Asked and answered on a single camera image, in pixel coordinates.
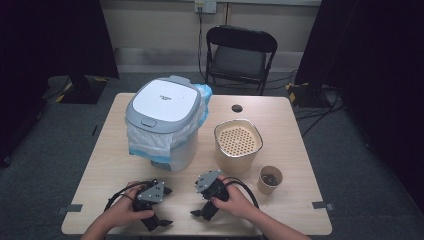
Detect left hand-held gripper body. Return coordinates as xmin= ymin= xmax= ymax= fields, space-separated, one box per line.
xmin=132 ymin=178 xmax=174 ymax=212

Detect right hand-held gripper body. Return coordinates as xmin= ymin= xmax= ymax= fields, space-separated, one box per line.
xmin=194 ymin=169 xmax=231 ymax=203

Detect beige strainer bucket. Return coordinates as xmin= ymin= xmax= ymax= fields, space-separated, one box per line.
xmin=213 ymin=118 xmax=264 ymax=176

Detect brown paper cup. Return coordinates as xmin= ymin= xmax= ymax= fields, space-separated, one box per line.
xmin=256 ymin=165 xmax=284 ymax=196

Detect dark wet tea leaves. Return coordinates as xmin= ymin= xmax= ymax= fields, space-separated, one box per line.
xmin=261 ymin=173 xmax=279 ymax=187

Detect grey white lidded trash bin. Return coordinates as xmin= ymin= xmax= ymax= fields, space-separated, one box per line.
xmin=124 ymin=74 xmax=203 ymax=173

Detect person's right hand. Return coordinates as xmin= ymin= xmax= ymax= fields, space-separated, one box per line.
xmin=210 ymin=175 xmax=256 ymax=220

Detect person's left hand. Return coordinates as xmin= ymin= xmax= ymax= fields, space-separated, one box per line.
xmin=106 ymin=181 xmax=156 ymax=230

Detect white blue plastic bin bag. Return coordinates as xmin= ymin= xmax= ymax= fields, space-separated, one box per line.
xmin=125 ymin=83 xmax=213 ymax=165

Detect grey tape strip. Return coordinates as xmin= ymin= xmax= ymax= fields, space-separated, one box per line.
xmin=311 ymin=200 xmax=336 ymax=212
xmin=56 ymin=203 xmax=84 ymax=215

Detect black stand base yellow stripes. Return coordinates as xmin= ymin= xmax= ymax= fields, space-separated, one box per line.
xmin=54 ymin=74 xmax=110 ymax=105
xmin=285 ymin=81 xmax=333 ymax=109

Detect black folding chair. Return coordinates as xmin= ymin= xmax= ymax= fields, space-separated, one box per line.
xmin=204 ymin=24 xmax=279 ymax=96

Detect black curtain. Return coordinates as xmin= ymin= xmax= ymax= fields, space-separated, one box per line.
xmin=294 ymin=0 xmax=424 ymax=214
xmin=0 ymin=0 xmax=120 ymax=168

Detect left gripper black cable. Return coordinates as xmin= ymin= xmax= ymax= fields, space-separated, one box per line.
xmin=104 ymin=179 xmax=152 ymax=212

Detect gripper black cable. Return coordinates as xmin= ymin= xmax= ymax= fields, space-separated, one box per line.
xmin=221 ymin=176 xmax=261 ymax=209
xmin=104 ymin=179 xmax=152 ymax=212

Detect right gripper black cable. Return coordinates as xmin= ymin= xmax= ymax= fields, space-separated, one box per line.
xmin=221 ymin=176 xmax=261 ymax=209

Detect black floor cable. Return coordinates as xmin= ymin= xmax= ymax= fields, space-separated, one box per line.
xmin=264 ymin=69 xmax=299 ymax=92
xmin=294 ymin=91 xmax=345 ymax=138

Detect black power cable on wall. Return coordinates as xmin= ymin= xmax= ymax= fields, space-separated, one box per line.
xmin=197 ymin=5 xmax=206 ymax=83

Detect white wall socket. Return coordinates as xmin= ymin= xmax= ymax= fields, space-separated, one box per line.
xmin=194 ymin=0 xmax=218 ymax=15

